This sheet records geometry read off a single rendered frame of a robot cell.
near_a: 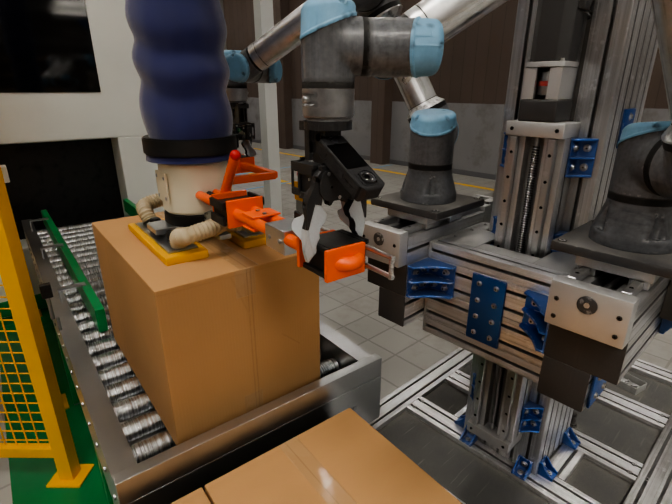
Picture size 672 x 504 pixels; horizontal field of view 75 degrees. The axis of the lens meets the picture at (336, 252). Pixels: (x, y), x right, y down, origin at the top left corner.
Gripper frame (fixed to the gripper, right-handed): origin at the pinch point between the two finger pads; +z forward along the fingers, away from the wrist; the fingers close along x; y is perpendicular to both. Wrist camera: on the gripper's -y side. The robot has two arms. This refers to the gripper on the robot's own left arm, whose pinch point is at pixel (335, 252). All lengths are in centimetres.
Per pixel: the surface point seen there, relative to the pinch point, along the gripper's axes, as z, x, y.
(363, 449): 54, -13, 7
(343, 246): -2.2, 1.3, -3.6
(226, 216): 0.8, 4.3, 31.9
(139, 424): 54, 25, 46
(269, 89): -23, -161, 307
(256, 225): 0.1, 3.3, 20.5
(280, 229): -1.3, 3.2, 11.7
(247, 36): -138, -499, 1010
